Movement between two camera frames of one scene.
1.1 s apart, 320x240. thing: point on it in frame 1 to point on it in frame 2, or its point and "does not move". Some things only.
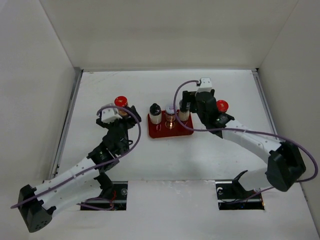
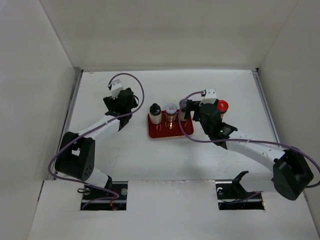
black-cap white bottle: (155, 114) does not move
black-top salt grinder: (183, 113) does not move
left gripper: (130, 122) to (111, 102)
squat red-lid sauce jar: (222, 105) does not move
